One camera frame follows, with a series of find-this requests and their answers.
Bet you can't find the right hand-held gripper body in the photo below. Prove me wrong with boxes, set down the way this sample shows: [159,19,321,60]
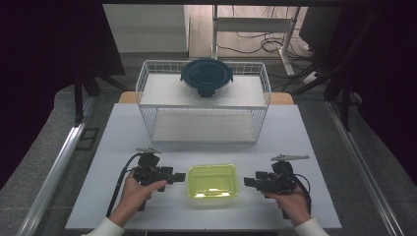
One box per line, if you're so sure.
[259,153,311,198]

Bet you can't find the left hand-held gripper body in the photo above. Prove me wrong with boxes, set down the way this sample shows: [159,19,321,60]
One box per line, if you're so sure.
[132,147,175,193]

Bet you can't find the yellow-green rectangular container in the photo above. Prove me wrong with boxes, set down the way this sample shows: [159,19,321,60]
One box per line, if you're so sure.
[187,163,240,208]

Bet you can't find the white wire rack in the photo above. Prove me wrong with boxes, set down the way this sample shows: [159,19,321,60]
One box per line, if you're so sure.
[135,59,272,145]

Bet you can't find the round container with dark lid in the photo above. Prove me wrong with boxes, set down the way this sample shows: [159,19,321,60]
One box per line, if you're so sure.
[179,57,234,99]

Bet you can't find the person's right hand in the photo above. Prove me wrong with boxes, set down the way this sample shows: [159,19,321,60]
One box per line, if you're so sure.
[264,186,313,228]

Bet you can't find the person's left hand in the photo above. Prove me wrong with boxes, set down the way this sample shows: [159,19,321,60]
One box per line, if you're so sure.
[108,179,167,228]

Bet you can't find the person's left white sleeve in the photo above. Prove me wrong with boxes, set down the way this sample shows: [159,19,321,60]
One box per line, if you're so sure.
[82,216,126,236]

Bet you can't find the wooden table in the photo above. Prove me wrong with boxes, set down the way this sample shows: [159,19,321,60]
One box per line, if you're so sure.
[117,90,295,106]

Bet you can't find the black metal stand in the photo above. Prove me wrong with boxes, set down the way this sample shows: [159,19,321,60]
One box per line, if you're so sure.
[283,9,383,133]
[73,63,130,127]

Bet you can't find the white power strip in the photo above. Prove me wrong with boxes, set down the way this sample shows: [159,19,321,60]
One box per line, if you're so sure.
[301,69,321,86]

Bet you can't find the white cabinet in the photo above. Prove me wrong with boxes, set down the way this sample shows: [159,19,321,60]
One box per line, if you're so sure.
[101,4,191,54]

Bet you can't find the dark curtain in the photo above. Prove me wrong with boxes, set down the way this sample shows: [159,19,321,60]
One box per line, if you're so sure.
[338,0,417,186]

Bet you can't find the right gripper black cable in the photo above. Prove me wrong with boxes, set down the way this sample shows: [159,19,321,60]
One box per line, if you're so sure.
[283,173,313,220]

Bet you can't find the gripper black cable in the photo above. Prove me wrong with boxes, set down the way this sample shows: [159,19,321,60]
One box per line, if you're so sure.
[105,151,144,218]
[283,173,313,220]

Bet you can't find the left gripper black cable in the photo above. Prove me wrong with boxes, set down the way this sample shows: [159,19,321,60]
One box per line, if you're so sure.
[105,151,144,218]

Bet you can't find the aluminium rail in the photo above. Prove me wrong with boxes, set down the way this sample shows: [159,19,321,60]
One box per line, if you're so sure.
[16,96,97,236]
[326,99,406,236]

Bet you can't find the black floor cables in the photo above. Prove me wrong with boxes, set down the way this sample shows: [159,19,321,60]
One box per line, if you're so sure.
[215,6,316,63]

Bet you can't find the white desk frame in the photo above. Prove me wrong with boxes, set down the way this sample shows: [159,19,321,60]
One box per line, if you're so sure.
[210,4,301,77]

